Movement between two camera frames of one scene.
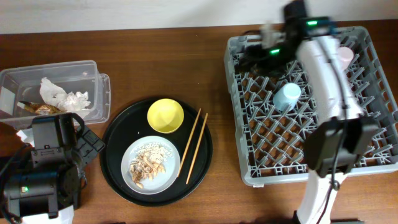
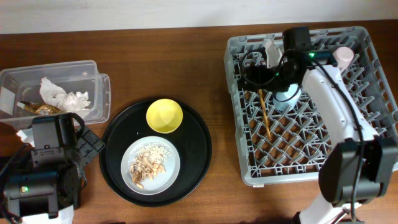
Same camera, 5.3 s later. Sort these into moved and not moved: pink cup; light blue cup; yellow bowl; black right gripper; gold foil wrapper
Moved: black right gripper
Not moved: gold foil wrapper; yellow bowl; pink cup; light blue cup
